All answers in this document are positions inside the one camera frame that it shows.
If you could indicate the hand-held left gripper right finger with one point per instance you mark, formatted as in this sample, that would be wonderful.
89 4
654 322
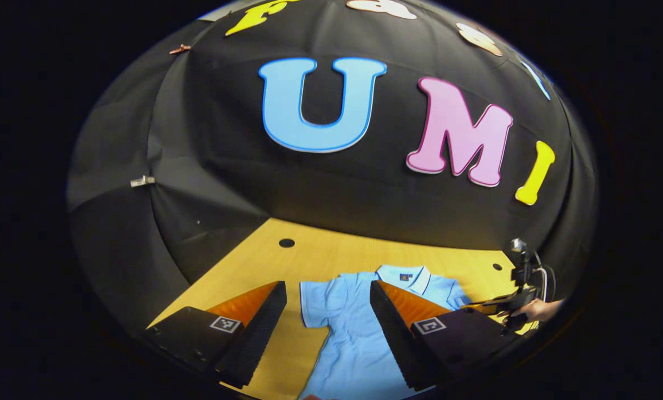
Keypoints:
392 333

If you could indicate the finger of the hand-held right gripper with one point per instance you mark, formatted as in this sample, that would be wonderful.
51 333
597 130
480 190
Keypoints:
492 305

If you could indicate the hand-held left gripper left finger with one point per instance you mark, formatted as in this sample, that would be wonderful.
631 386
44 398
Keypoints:
262 333

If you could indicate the light blue T-shirt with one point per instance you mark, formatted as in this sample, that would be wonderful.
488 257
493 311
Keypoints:
359 344

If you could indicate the black backdrop cloth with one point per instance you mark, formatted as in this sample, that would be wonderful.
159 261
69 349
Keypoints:
364 189

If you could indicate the small silver clip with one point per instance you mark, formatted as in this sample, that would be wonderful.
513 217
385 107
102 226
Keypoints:
142 180

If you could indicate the small copper clip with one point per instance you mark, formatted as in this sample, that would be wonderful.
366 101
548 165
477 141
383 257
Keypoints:
180 49

